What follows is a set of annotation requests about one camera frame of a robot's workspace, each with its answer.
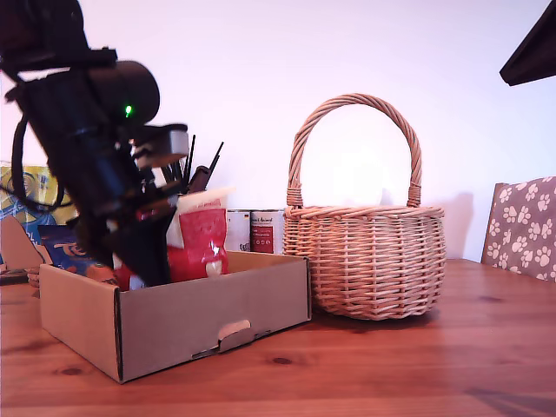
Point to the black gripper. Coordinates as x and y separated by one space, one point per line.
108 187

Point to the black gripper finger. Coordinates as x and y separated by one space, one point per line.
536 37
538 65

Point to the red mini bunnies bag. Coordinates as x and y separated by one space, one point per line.
200 243

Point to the blue Terry's mini eggs bag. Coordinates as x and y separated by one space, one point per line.
56 247

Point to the brown cardboard box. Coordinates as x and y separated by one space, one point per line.
195 313

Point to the black chopstick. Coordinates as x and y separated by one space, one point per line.
190 158
216 160

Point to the dark flat object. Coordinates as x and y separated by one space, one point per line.
13 278

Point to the yellow kitchen towel pack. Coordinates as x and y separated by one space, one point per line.
26 191

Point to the paw print chair cushion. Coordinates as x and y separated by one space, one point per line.
525 230

